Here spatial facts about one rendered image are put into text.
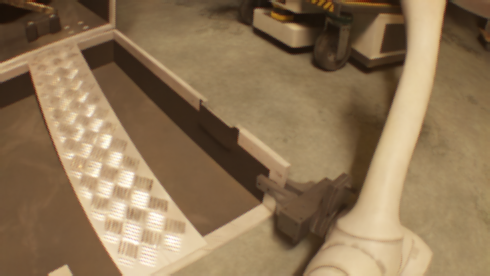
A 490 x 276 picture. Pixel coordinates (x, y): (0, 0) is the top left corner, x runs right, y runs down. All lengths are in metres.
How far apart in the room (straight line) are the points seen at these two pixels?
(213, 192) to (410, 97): 0.46
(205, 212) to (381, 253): 0.42
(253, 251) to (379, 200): 0.34
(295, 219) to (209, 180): 0.25
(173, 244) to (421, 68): 0.53
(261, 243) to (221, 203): 0.12
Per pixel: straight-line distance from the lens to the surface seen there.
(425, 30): 0.59
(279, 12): 1.38
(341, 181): 0.58
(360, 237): 0.40
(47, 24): 1.28
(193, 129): 0.84
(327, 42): 1.25
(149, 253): 0.65
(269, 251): 0.69
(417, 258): 0.55
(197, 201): 0.73
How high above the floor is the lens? 0.57
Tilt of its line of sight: 38 degrees down
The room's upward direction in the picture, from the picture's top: 7 degrees clockwise
